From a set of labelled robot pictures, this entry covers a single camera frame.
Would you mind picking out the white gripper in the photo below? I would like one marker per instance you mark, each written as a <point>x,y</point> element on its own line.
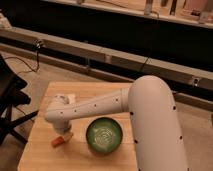
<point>66,136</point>

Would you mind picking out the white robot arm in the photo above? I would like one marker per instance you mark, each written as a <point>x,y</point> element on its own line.
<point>153,114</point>

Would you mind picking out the green ceramic bowl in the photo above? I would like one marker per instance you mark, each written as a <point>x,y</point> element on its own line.
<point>104,135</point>

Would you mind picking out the wooden table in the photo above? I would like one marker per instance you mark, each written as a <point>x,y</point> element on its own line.
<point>75,155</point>

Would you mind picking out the black office chair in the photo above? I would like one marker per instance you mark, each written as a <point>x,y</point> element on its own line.
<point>11,95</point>

